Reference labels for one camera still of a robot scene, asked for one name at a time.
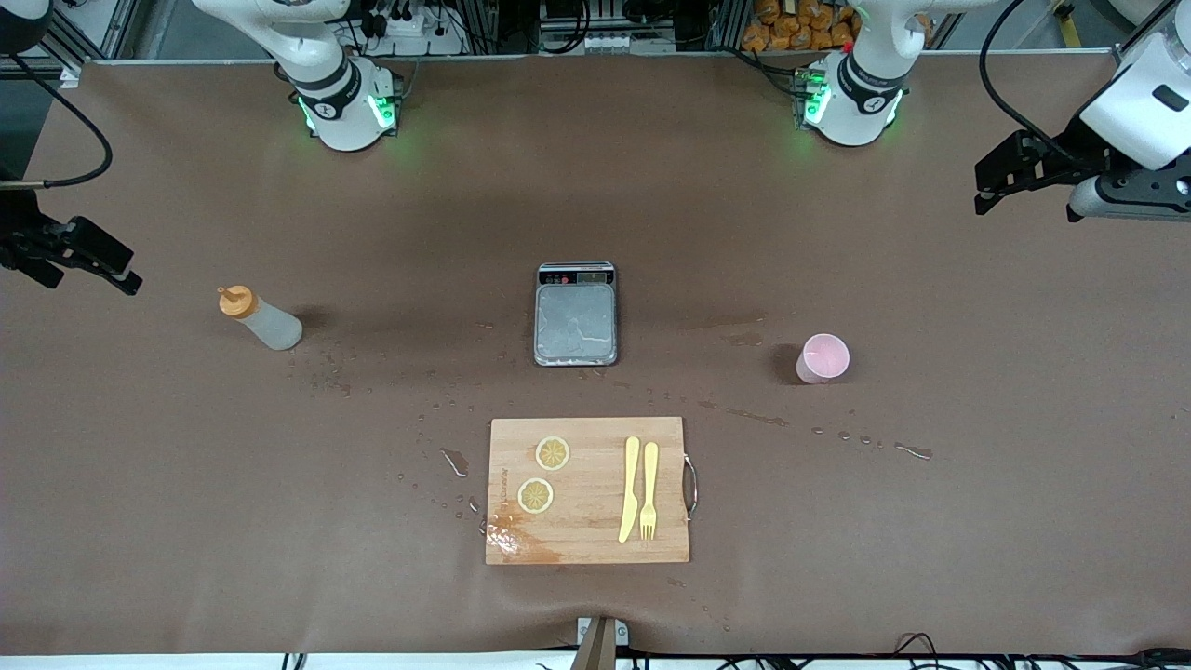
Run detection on squeeze bottle with orange cap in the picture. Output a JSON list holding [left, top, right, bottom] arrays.
[[218, 285, 304, 352]]

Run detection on pink plastic cup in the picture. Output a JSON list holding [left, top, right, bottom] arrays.
[[796, 333, 850, 385]]

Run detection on orange snack packs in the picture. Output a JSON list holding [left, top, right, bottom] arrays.
[[742, 0, 862, 53]]

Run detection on white power strip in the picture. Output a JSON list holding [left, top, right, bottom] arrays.
[[372, 9, 466, 57]]

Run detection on brown table mat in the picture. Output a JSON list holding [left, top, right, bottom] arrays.
[[0, 54, 1191, 657]]

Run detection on grey digital kitchen scale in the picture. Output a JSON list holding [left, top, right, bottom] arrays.
[[534, 261, 619, 368]]

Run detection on yellow plastic fork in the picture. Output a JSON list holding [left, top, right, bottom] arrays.
[[638, 442, 660, 542]]

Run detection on yellow plastic knife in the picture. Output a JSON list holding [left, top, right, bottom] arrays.
[[618, 436, 642, 544]]

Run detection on wooden cutting board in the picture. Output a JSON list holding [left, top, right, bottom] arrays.
[[485, 416, 698, 567]]

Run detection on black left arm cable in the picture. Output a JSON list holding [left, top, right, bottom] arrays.
[[979, 0, 1097, 167]]

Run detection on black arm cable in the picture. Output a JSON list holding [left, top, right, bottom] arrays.
[[979, 0, 1097, 167], [0, 54, 114, 189]]

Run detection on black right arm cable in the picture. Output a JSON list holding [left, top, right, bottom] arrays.
[[0, 54, 114, 189]]

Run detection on black floor cable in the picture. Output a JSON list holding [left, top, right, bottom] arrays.
[[893, 633, 1191, 670]]

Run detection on metal table edge bracket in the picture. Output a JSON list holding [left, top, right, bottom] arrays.
[[577, 616, 630, 670]]

